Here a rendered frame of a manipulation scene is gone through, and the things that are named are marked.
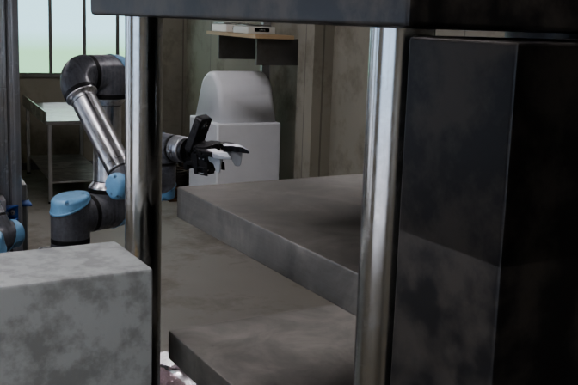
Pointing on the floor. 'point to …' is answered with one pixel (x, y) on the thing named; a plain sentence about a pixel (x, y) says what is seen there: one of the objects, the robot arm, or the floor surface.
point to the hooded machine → (240, 125)
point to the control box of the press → (76, 316)
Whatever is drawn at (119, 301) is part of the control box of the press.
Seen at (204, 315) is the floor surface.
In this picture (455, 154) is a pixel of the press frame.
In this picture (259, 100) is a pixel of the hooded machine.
